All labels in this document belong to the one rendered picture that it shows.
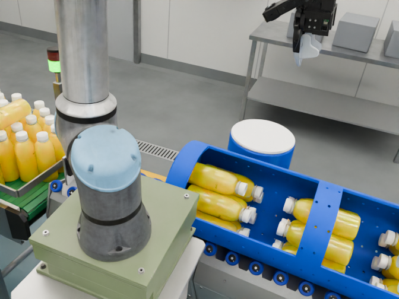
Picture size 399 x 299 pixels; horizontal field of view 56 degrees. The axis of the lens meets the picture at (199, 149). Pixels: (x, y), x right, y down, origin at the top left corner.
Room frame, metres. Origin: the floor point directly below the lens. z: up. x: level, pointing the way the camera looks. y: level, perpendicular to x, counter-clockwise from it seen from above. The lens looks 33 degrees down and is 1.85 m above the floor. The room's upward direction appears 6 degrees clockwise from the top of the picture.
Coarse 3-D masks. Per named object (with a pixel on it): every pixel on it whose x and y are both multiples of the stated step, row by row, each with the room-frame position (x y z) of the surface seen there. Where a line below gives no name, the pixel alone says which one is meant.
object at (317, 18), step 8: (312, 0) 0.90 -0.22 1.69; (320, 0) 0.89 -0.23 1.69; (328, 0) 0.88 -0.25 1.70; (296, 8) 0.91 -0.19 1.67; (304, 8) 0.90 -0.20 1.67; (312, 8) 0.90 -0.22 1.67; (320, 8) 0.89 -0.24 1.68; (328, 8) 0.88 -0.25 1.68; (336, 8) 0.92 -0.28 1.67; (296, 16) 0.89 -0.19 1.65; (304, 16) 0.89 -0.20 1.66; (312, 16) 0.88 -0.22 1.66; (320, 16) 0.87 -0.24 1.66; (328, 16) 0.86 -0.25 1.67; (304, 24) 0.89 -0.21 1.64; (312, 24) 0.89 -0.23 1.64; (320, 24) 0.87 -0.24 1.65; (328, 24) 0.86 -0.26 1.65; (312, 32) 0.89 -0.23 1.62; (320, 32) 0.87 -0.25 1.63; (328, 32) 0.87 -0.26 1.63
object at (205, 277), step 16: (48, 192) 1.02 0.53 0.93; (64, 192) 1.03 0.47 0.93; (48, 208) 1.00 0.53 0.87; (224, 256) 0.81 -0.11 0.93; (240, 256) 0.82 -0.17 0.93; (208, 272) 0.78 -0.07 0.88; (224, 272) 0.77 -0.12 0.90; (272, 272) 0.77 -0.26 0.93; (192, 288) 0.81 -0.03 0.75; (208, 288) 0.76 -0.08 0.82; (224, 288) 0.75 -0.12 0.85; (240, 288) 0.74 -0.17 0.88; (256, 288) 0.73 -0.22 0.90; (320, 288) 0.73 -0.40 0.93
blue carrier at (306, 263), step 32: (192, 160) 0.89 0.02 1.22; (224, 160) 1.04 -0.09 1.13; (256, 160) 0.93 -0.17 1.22; (288, 192) 0.96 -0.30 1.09; (320, 192) 0.79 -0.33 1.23; (352, 192) 0.82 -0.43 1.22; (192, 224) 0.79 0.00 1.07; (256, 224) 0.92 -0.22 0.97; (320, 224) 0.71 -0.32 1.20; (384, 224) 0.86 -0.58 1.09; (256, 256) 0.72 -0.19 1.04; (288, 256) 0.68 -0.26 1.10; (320, 256) 0.66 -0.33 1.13; (352, 256) 0.82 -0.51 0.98; (352, 288) 0.62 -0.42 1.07
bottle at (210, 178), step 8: (200, 168) 0.91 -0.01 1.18; (208, 168) 0.91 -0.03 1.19; (216, 168) 0.92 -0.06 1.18; (192, 176) 0.90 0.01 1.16; (200, 176) 0.89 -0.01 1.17; (208, 176) 0.89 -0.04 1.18; (216, 176) 0.89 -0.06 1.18; (224, 176) 0.88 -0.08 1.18; (232, 176) 0.89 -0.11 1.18; (200, 184) 0.89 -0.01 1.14; (208, 184) 0.88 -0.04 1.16; (216, 184) 0.87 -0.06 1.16; (224, 184) 0.87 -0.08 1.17; (232, 184) 0.87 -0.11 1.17; (216, 192) 0.88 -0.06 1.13; (224, 192) 0.86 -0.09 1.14; (232, 192) 0.86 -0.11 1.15
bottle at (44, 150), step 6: (48, 138) 1.14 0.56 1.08; (36, 144) 1.12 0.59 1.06; (42, 144) 1.12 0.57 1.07; (48, 144) 1.13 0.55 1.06; (36, 150) 1.11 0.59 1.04; (42, 150) 1.11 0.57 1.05; (48, 150) 1.12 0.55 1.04; (54, 150) 1.14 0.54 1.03; (36, 156) 1.11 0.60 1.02; (42, 156) 1.10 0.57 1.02; (48, 156) 1.11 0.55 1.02; (54, 156) 1.13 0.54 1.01; (42, 162) 1.10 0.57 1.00; (48, 162) 1.11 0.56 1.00; (54, 162) 1.13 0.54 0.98; (42, 168) 1.10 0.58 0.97; (54, 174) 1.12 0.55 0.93; (48, 180) 1.11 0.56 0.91
